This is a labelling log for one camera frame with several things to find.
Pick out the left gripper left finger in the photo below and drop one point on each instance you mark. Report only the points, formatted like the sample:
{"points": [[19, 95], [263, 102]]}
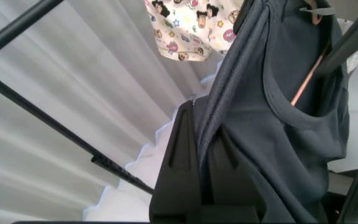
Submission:
{"points": [[176, 180]]}

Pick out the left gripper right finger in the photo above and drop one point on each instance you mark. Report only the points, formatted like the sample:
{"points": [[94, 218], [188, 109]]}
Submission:
{"points": [[225, 193]]}

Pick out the dark grey garment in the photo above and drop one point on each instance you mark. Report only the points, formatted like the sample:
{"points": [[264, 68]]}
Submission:
{"points": [[275, 140]]}

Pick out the pink clothes hanger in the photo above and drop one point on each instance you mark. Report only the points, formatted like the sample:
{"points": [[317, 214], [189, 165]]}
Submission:
{"points": [[306, 81]]}

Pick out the cream printed garment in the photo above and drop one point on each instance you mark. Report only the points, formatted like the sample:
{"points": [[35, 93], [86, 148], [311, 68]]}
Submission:
{"points": [[191, 28]]}

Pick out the black clothes rack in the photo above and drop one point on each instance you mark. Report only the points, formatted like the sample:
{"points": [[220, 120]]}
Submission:
{"points": [[42, 116]]}

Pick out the white curtain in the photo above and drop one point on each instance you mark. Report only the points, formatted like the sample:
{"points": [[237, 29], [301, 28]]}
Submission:
{"points": [[89, 93]]}

